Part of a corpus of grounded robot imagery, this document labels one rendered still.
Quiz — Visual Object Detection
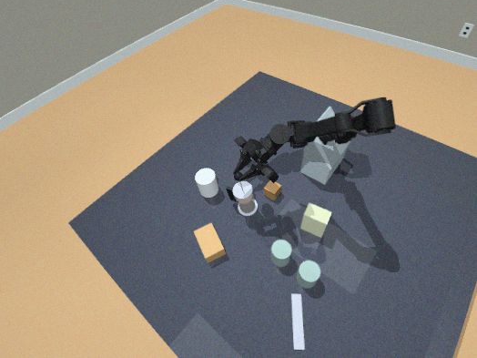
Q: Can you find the french press coffee maker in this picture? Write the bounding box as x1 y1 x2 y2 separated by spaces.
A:
226 172 258 216

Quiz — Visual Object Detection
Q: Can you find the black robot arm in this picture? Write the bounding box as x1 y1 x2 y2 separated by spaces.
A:
244 97 396 161

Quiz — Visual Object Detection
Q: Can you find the small orange cube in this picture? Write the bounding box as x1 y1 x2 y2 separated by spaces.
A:
264 181 281 200

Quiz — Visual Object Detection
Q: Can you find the tan rectangular block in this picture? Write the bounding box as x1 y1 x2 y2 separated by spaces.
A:
194 223 226 263

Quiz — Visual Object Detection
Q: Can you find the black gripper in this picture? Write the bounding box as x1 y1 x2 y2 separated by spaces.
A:
233 137 279 183

